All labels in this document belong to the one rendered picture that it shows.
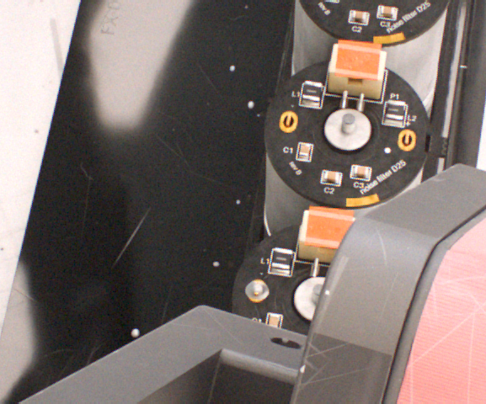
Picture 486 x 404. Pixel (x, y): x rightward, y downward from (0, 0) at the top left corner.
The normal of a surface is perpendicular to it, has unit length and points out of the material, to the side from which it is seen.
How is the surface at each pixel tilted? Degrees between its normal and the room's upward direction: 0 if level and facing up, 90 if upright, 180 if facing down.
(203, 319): 56
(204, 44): 0
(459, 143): 0
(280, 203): 90
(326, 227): 0
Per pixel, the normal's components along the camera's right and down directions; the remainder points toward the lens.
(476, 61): 0.00, -0.43
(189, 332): 0.24, -0.96
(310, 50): -0.79, 0.55
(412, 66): 0.54, 0.76
